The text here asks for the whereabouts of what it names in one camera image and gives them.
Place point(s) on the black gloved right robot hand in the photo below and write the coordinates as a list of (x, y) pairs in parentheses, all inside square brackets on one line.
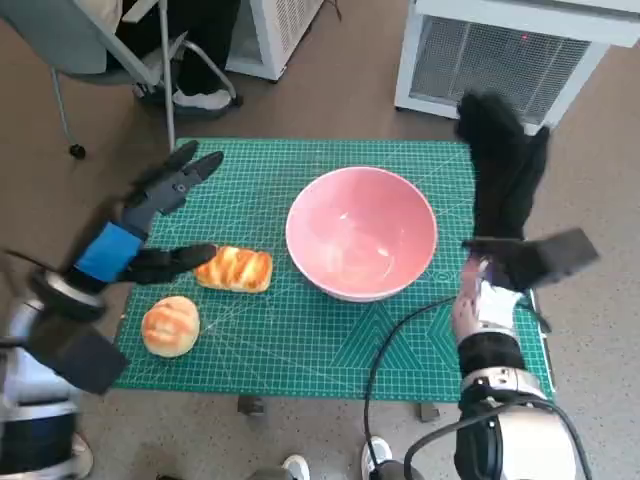
[(500, 175)]

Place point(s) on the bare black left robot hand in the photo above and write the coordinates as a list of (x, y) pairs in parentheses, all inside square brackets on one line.
[(110, 252)]

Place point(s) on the round toy bread bun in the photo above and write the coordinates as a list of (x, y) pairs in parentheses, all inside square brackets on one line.
[(170, 327)]

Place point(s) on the long braided toy bread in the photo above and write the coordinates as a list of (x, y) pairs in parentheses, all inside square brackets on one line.
[(240, 272)]

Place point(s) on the pink bowl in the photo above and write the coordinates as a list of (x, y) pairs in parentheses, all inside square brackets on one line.
[(350, 225)]

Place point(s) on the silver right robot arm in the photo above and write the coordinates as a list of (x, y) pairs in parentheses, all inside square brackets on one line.
[(490, 350)]

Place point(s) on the large white vented cabinet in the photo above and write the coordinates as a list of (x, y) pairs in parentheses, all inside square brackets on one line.
[(500, 55)]

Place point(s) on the person in white trousers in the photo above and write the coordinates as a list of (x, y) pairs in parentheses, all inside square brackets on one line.
[(82, 455)]

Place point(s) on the green cutting mat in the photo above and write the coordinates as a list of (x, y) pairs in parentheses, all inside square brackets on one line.
[(300, 340)]

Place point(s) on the grey office chair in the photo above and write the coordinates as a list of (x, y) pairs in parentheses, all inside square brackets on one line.
[(60, 40)]

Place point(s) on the seated person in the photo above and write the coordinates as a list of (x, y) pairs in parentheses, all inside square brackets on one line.
[(205, 50)]

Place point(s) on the small white vented cabinet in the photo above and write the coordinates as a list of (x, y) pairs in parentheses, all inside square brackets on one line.
[(280, 30)]

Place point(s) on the person's white shoe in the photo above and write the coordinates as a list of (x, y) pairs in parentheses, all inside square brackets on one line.
[(296, 467), (376, 455)]

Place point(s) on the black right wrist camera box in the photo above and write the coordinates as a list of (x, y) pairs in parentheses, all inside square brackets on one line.
[(550, 260)]

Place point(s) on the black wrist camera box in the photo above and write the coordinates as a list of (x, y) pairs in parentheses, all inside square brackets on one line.
[(85, 360), (550, 260)]

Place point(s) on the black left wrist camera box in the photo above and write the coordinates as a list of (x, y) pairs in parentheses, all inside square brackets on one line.
[(85, 360)]

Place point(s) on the metal table bracket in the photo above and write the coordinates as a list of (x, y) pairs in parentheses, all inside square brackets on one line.
[(428, 412), (250, 405)]

